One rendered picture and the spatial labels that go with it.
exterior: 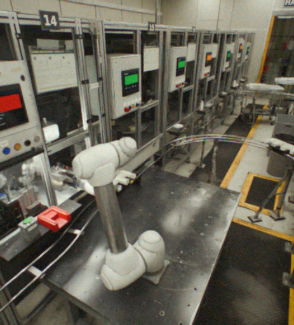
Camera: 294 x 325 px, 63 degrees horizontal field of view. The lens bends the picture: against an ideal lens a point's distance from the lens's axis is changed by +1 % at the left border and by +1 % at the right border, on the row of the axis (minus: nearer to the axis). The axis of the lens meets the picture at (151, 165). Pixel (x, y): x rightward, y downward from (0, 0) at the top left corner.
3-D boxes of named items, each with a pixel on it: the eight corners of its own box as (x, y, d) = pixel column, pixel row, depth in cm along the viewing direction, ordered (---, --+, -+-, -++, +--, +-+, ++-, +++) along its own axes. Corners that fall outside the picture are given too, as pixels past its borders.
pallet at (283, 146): (262, 146, 287) (264, 139, 282) (270, 144, 293) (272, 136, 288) (291, 159, 259) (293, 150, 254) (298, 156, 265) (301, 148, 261)
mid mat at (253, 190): (281, 219, 291) (281, 218, 291) (234, 205, 314) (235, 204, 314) (285, 181, 368) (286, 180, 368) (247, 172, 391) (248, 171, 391)
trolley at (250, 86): (240, 123, 610) (248, 84, 564) (237, 117, 658) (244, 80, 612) (277, 126, 596) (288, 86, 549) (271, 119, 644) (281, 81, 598)
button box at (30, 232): (29, 243, 135) (25, 227, 129) (20, 238, 138) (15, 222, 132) (41, 234, 141) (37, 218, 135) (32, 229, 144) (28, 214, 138)
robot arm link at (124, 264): (149, 277, 131) (116, 304, 118) (132, 265, 144) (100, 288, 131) (119, 141, 111) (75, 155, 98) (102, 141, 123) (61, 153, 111)
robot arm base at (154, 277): (173, 258, 155) (173, 252, 152) (157, 285, 138) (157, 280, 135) (148, 247, 163) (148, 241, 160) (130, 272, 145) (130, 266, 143)
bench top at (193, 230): (176, 367, 108) (177, 364, 106) (23, 267, 152) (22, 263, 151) (241, 196, 223) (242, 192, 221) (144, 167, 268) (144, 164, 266)
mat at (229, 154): (221, 198, 325) (221, 198, 325) (181, 186, 350) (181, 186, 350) (268, 105, 776) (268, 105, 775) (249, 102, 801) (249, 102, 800)
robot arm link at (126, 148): (121, 145, 134) (100, 152, 126) (134, 128, 120) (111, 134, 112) (133, 165, 132) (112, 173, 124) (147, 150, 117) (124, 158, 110)
